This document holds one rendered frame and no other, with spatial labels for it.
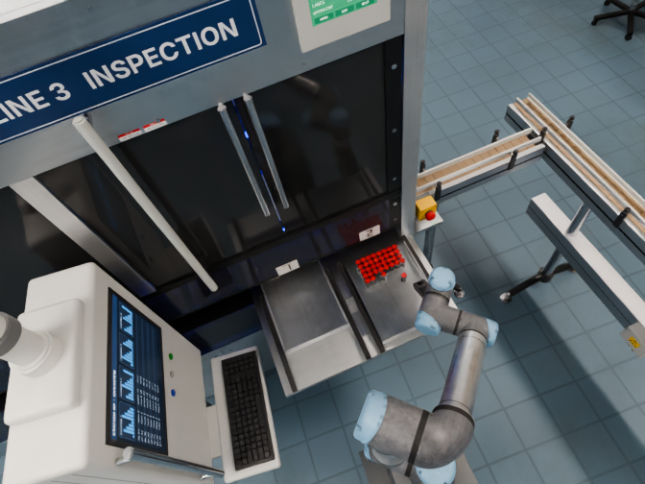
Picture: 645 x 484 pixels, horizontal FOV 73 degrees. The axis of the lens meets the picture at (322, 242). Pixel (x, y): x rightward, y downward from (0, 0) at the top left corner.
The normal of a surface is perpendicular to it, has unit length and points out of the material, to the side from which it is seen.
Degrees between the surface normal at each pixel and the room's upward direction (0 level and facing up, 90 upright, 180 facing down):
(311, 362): 0
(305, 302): 0
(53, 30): 90
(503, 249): 0
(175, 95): 90
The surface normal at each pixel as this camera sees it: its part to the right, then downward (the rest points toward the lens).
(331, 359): -0.14, -0.52
